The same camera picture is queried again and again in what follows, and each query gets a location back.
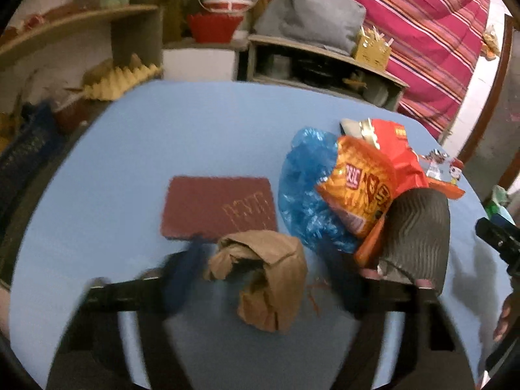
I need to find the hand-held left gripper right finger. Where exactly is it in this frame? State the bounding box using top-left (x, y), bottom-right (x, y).
top-left (324, 247), bottom-right (476, 390)

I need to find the colourful printed wrapper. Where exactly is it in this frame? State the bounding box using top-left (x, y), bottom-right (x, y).
top-left (418, 149), bottom-right (466, 201)

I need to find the grey wooden cabinet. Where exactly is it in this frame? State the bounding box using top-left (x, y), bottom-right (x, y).
top-left (245, 34), bottom-right (410, 111)

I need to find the orange snack packet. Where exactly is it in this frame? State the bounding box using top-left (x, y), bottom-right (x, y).
top-left (316, 136), bottom-right (397, 239)

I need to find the pale green plastic bag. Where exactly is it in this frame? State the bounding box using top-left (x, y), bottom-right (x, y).
top-left (485, 184), bottom-right (516, 223)

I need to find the person's right hand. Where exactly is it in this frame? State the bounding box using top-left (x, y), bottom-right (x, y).
top-left (493, 292), bottom-right (516, 343)

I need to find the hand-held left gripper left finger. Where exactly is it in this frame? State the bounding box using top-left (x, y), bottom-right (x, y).
top-left (46, 239), bottom-right (210, 390)

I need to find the grey ribbed paper cup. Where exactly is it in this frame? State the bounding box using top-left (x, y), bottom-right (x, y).
top-left (377, 188), bottom-right (451, 294)

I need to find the grey cushion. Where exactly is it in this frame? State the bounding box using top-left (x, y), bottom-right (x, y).
top-left (253, 0), bottom-right (367, 56)

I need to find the red snack packet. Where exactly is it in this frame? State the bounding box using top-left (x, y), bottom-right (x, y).
top-left (340, 118), bottom-right (430, 267)

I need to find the red plastic basket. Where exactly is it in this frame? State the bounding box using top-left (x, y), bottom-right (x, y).
top-left (187, 12), bottom-right (241, 44)

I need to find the yellow egg tray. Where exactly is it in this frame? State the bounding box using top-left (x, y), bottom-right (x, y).
top-left (82, 62), bottom-right (164, 101)

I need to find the dark blue plastic crate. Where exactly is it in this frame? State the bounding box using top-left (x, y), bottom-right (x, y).
top-left (0, 103), bottom-right (62, 216)

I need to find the white box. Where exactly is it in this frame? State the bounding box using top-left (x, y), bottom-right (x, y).
top-left (162, 46), bottom-right (239, 83)

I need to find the blue plastic bag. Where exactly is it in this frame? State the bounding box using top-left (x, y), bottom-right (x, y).
top-left (278, 127), bottom-right (363, 255)

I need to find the brown wooden door frame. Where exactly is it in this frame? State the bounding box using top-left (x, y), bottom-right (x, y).
top-left (458, 13), bottom-right (520, 192)

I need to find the brown paper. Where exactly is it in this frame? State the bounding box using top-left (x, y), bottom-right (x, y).
top-left (203, 230), bottom-right (308, 334)

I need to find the dark red book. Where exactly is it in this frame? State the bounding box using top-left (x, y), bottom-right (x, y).
top-left (160, 175), bottom-right (279, 241)

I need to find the gold paper box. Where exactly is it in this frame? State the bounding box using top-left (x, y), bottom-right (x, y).
top-left (352, 25), bottom-right (393, 72)

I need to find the wooden wall shelf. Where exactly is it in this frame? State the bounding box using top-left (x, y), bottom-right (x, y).
top-left (0, 3), bottom-right (164, 90)

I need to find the red striped blanket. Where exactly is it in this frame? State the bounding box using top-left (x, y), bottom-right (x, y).
top-left (259, 0), bottom-right (493, 139)

